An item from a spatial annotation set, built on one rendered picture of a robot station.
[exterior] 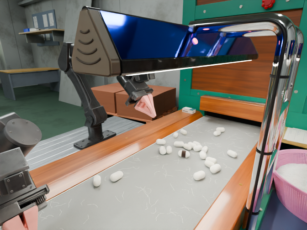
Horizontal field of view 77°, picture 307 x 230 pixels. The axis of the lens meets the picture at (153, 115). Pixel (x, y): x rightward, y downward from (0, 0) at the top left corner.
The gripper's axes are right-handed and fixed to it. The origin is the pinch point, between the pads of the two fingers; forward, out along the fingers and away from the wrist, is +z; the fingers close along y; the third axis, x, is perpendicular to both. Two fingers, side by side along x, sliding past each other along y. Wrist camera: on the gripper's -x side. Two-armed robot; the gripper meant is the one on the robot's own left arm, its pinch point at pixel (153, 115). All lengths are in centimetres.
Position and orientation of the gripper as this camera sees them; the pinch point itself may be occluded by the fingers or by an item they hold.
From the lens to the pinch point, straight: 66.8
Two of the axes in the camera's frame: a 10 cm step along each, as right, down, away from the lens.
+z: 5.8, 7.7, -2.6
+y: 6.4, -2.4, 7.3
